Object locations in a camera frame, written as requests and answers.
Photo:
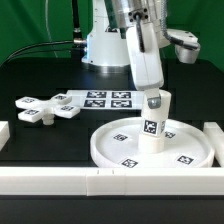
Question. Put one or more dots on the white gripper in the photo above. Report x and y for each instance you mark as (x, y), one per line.
(146, 66)

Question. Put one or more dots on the white round table top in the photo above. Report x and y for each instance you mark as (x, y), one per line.
(115, 144)

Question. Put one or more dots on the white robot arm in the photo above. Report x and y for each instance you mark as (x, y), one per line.
(107, 50)

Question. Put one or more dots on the white marker tag sheet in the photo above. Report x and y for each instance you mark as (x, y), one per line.
(106, 100)

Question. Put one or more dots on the white right fence bar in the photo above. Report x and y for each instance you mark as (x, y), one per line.
(216, 136)

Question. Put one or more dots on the white fence bar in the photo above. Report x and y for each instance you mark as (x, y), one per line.
(4, 133)
(216, 136)
(109, 181)

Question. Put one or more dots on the white front fence bar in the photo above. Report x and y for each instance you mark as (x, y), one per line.
(109, 181)

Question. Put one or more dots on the white cross-shaped table base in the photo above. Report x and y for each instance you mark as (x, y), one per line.
(34, 109)

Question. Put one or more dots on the white left fence bar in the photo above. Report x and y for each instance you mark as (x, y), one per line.
(4, 133)

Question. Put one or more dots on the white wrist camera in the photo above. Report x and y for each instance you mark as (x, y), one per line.
(189, 50)

